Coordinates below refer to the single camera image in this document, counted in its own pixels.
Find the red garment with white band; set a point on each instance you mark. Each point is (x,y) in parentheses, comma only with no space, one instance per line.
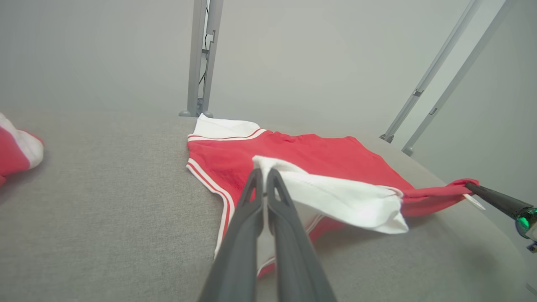
(10,155)

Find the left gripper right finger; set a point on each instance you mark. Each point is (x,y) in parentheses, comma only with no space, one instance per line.
(293,268)

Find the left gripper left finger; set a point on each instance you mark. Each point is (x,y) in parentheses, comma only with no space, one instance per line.
(239,260)

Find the red jersey with black numerals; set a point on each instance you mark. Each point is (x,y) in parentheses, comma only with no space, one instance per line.
(335,155)

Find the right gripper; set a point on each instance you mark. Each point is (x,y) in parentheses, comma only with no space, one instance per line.
(529,226)

